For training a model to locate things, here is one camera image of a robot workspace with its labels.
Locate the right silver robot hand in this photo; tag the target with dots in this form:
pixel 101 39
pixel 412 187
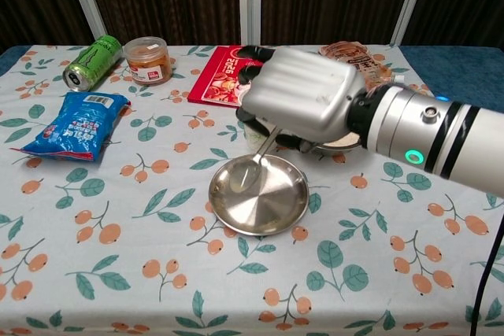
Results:
pixel 303 92

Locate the metal spoon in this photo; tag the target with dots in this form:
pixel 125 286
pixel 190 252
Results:
pixel 250 170

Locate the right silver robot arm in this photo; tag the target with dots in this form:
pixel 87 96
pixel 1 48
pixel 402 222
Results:
pixel 429 131

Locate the steel bowl of rice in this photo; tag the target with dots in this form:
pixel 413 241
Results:
pixel 338 142

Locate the white floral paper cup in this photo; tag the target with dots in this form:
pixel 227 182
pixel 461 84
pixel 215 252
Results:
pixel 256 137

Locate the flat steel plate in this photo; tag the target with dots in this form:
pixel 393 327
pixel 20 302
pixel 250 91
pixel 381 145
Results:
pixel 267 202

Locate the brown spouted drink pouch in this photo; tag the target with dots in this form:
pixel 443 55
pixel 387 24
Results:
pixel 362 60

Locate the red spiral calendar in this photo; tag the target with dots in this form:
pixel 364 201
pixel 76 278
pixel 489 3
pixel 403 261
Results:
pixel 214 76

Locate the clear plastic snack jar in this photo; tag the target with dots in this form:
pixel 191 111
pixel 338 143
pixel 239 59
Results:
pixel 147 61

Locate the floral patterned tablecloth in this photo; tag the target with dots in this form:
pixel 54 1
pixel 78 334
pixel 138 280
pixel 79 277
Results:
pixel 157 233

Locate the green energy drink can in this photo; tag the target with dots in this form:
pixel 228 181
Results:
pixel 93 61

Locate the blue snack bag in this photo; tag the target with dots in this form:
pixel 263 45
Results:
pixel 76 125

